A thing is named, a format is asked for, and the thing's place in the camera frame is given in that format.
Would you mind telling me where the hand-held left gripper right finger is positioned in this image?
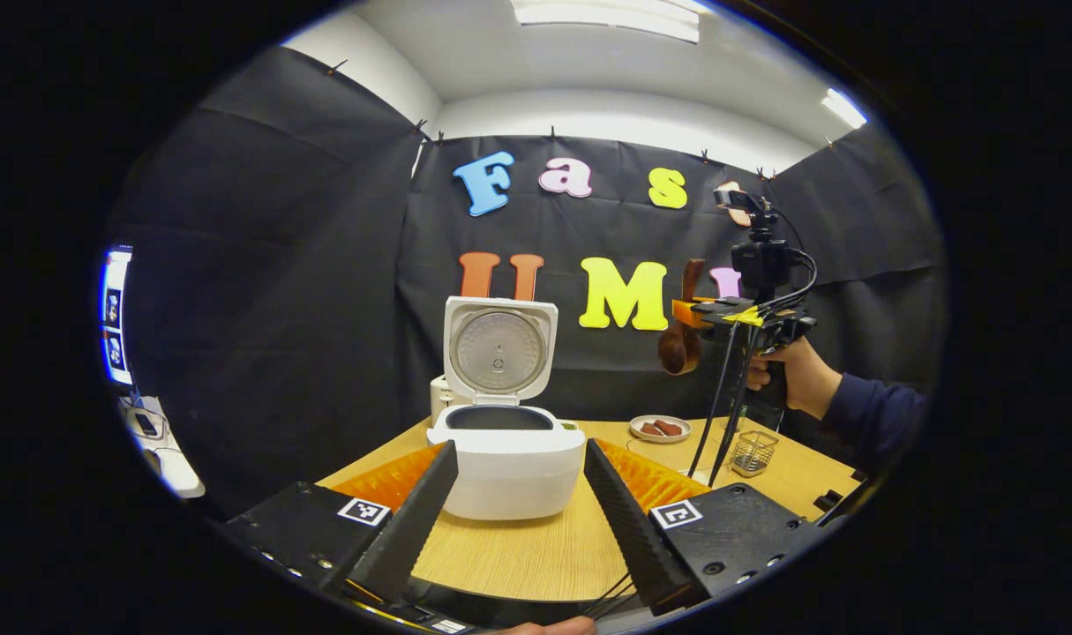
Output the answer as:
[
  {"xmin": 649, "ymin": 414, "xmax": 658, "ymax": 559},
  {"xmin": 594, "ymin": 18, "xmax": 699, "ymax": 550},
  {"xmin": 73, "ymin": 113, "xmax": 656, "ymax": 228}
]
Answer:
[{"xmin": 583, "ymin": 438, "xmax": 829, "ymax": 616}]

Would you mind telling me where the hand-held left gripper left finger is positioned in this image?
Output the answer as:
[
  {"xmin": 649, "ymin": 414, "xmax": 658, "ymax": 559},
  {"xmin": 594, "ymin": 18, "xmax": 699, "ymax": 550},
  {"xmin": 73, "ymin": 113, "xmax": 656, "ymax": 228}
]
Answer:
[{"xmin": 221, "ymin": 440, "xmax": 460, "ymax": 605}]

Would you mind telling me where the brown wooden spoon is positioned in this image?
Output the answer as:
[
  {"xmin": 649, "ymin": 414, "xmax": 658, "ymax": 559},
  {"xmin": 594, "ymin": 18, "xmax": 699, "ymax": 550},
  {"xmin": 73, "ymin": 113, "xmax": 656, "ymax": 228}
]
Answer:
[{"xmin": 658, "ymin": 258, "xmax": 707, "ymax": 377}]

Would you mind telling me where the white rice cooker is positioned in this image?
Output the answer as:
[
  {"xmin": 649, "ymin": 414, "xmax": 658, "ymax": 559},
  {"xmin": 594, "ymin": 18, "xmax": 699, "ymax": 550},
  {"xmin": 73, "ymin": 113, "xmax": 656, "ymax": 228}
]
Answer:
[{"xmin": 426, "ymin": 295, "xmax": 588, "ymax": 521}]

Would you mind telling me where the metal wire chopstick holder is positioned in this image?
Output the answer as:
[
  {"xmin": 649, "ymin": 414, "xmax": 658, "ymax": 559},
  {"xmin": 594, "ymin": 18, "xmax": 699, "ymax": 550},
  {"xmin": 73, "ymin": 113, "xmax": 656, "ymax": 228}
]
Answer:
[{"xmin": 731, "ymin": 430, "xmax": 779, "ymax": 478}]

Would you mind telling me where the white round plate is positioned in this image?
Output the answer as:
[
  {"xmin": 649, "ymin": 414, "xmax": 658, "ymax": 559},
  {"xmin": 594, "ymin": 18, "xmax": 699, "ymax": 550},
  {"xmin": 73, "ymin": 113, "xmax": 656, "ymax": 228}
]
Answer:
[{"xmin": 629, "ymin": 415, "xmax": 693, "ymax": 444}]

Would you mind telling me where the small ceiling light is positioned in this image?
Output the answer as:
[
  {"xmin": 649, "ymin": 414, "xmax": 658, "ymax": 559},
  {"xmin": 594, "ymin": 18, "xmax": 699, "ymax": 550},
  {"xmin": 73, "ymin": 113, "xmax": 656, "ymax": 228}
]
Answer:
[{"xmin": 821, "ymin": 88, "xmax": 868, "ymax": 130}]

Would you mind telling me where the white side table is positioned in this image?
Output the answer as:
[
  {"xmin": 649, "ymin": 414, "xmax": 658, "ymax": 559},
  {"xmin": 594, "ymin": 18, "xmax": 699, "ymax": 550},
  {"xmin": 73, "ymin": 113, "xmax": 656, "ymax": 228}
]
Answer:
[{"xmin": 116, "ymin": 395, "xmax": 206, "ymax": 500}]

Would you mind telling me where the black backdrop cloth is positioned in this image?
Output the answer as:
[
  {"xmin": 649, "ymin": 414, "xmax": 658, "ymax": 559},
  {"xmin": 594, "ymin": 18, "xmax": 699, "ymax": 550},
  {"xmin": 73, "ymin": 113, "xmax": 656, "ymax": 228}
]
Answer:
[{"xmin": 103, "ymin": 46, "xmax": 947, "ymax": 521}]

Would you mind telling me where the long ceiling light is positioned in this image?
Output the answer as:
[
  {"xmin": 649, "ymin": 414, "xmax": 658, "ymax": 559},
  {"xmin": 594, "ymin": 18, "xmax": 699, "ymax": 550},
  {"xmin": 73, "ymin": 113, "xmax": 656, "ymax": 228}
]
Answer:
[{"xmin": 511, "ymin": 0, "xmax": 702, "ymax": 43}]

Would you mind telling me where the computer monitor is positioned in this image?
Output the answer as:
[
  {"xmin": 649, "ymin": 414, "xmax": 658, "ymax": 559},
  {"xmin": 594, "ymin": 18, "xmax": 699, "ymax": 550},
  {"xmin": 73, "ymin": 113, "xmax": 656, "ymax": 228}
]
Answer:
[{"xmin": 101, "ymin": 247, "xmax": 135, "ymax": 389}]

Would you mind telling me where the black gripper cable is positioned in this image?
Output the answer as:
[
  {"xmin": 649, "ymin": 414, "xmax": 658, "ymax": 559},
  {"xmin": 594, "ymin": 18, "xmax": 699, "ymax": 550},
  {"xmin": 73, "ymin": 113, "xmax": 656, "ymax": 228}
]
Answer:
[{"xmin": 687, "ymin": 322, "xmax": 761, "ymax": 488}]

